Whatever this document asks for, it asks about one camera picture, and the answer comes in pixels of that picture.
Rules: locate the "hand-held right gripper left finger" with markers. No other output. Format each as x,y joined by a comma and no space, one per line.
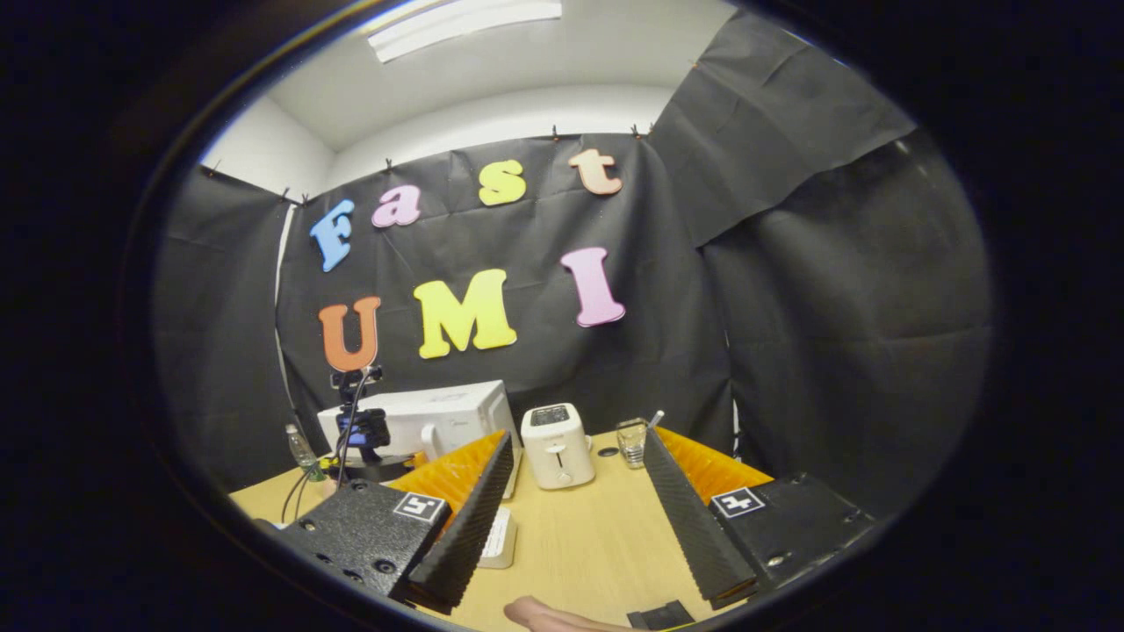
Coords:
470,527

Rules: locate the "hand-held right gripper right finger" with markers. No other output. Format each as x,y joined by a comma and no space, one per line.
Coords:
694,527

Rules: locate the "white microwave oven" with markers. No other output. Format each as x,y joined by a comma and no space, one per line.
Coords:
457,412

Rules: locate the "white rectangular tray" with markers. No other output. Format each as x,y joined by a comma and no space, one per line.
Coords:
502,540

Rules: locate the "clear plastic water bottle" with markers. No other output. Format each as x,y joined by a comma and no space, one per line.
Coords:
301,452

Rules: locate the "white toaster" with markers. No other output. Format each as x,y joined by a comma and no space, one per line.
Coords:
558,456

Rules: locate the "black backdrop cloth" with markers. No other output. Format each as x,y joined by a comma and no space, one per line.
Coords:
659,351

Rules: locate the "long ceiling light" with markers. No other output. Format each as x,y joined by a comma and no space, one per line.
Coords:
461,26

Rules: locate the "black table bracket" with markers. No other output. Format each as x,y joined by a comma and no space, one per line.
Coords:
660,616

